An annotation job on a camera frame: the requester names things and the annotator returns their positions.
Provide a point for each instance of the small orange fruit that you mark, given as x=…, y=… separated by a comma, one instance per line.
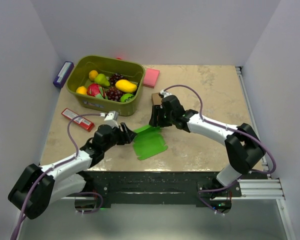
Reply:
x=92, y=75

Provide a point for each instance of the red rectangular box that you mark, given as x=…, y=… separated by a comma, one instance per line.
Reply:
x=78, y=120

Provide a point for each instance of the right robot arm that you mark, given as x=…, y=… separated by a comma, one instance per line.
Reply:
x=241, y=142

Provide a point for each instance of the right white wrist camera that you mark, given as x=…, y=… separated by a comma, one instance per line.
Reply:
x=163, y=94

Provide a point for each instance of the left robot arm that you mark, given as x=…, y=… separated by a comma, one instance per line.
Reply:
x=39, y=186

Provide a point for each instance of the pink box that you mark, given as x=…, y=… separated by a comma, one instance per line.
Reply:
x=151, y=77

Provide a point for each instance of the yellow lemon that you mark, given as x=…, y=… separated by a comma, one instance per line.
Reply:
x=81, y=90

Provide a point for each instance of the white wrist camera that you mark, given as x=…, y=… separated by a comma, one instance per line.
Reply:
x=111, y=119
x=163, y=94

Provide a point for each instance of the purple blue box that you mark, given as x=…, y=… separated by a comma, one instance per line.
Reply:
x=63, y=74

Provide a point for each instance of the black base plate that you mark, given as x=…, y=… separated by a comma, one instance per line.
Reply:
x=155, y=188

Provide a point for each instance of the olive green plastic bin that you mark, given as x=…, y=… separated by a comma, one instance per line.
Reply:
x=134, y=73

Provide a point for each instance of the green round fruit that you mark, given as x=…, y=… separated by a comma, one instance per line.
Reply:
x=126, y=97

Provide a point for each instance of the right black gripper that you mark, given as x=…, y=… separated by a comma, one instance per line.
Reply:
x=157, y=111

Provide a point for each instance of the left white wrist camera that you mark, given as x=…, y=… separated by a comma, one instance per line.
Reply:
x=111, y=119

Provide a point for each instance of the brown cardboard box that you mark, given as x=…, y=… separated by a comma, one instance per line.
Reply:
x=156, y=99

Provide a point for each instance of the dark purple grapes back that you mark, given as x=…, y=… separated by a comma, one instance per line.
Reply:
x=114, y=78

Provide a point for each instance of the dark red grapes front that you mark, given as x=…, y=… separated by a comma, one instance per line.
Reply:
x=114, y=94

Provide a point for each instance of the aluminium frame rail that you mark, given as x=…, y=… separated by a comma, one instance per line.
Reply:
x=261, y=189

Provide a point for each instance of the green pear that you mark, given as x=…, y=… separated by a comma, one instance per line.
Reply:
x=102, y=80

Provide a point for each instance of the green paper box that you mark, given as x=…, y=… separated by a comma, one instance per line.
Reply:
x=148, y=142

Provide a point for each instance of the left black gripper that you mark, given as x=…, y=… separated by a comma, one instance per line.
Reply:
x=126, y=136

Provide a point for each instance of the yellow mango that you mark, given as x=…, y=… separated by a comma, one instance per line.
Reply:
x=126, y=86

